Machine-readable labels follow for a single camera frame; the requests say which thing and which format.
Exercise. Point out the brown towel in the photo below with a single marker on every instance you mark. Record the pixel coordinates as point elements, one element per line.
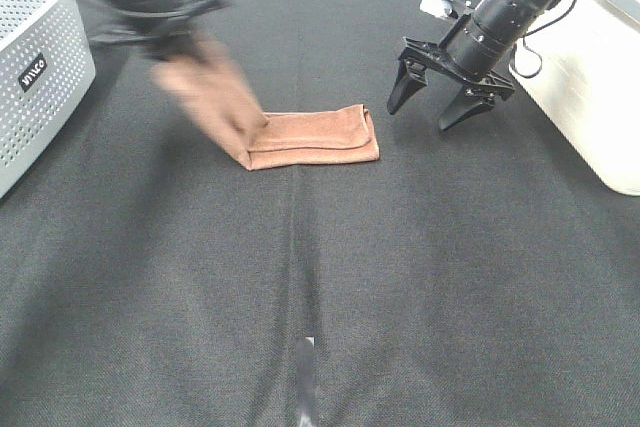
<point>216,96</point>

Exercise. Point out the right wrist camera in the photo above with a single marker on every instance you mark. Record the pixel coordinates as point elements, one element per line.
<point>449,10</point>

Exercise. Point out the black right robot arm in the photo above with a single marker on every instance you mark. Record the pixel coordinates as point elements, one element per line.
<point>478,38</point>

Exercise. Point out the white storage bin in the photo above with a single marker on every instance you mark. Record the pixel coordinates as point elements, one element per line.
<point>580,65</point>

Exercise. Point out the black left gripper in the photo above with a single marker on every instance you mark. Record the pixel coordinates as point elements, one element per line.
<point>155,28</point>

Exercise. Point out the grey perforated laundry basket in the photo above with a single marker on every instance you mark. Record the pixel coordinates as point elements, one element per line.
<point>46,70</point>

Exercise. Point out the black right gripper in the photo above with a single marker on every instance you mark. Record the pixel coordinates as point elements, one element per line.
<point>417,58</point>

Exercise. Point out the grey tape strip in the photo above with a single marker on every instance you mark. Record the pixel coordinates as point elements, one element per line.
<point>306,406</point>

